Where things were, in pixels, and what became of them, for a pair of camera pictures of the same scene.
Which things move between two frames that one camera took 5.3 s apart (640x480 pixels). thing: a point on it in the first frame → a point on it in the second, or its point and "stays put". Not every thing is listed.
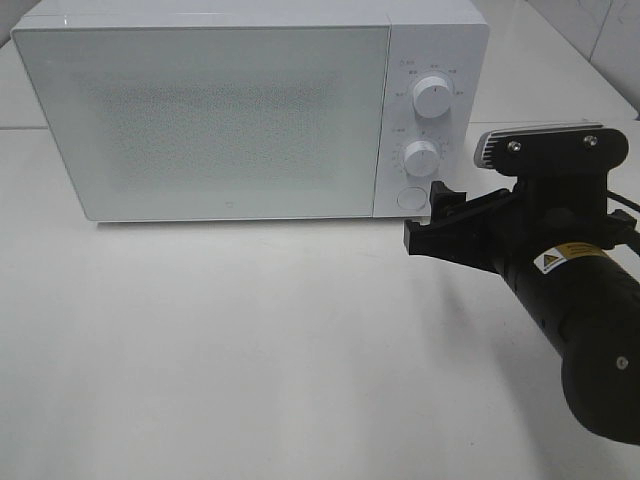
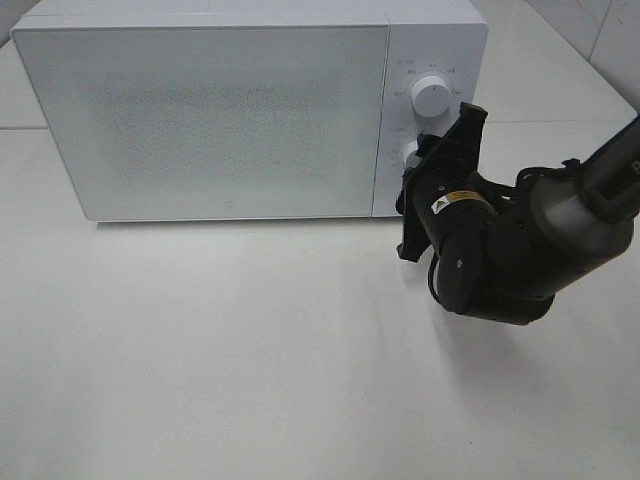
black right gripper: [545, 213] → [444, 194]
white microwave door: [199, 122] stays put
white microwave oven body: [259, 110] stays put
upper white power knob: [431, 97] stays put
